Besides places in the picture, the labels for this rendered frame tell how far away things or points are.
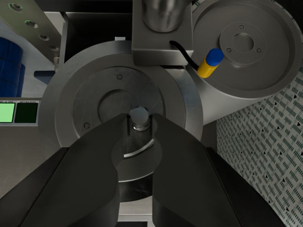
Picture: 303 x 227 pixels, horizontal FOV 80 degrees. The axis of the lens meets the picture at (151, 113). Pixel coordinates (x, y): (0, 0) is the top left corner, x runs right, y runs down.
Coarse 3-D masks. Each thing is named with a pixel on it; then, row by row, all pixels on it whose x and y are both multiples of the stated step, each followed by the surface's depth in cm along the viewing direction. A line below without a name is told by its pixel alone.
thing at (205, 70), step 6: (174, 42) 14; (180, 48) 13; (186, 54) 13; (210, 54) 10; (216, 54) 10; (222, 54) 10; (192, 60) 13; (204, 60) 10; (210, 60) 10; (216, 60) 10; (192, 66) 13; (198, 66) 12; (204, 66) 11; (210, 66) 10; (216, 66) 10; (198, 72) 12; (204, 72) 11; (210, 72) 11
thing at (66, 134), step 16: (96, 64) 17; (112, 64) 17; (128, 64) 17; (80, 80) 16; (160, 80) 17; (64, 96) 16; (176, 96) 16; (64, 112) 16; (176, 112) 16; (64, 128) 16; (64, 144) 15; (128, 160) 15; (144, 160) 15; (128, 176) 15; (144, 176) 15
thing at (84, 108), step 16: (96, 80) 15; (112, 80) 15; (128, 80) 15; (144, 80) 15; (80, 96) 14; (96, 96) 14; (112, 96) 15; (128, 96) 15; (144, 96) 15; (160, 96) 15; (80, 112) 14; (96, 112) 14; (112, 112) 14; (128, 112) 14; (160, 112) 14; (80, 128) 14; (128, 144) 14; (144, 144) 14
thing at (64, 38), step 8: (64, 16) 19; (64, 24) 18; (72, 24) 20; (64, 32) 18; (72, 32) 20; (64, 40) 18; (72, 40) 20; (80, 40) 22; (88, 40) 25; (96, 40) 29; (104, 40) 34; (112, 40) 42; (64, 48) 18; (72, 48) 20; (80, 48) 22; (64, 56) 18; (72, 56) 20
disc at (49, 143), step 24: (96, 48) 17; (120, 48) 18; (72, 72) 17; (168, 72) 17; (48, 96) 16; (192, 96) 17; (48, 120) 16; (192, 120) 16; (48, 144) 16; (120, 192) 15; (144, 192) 15
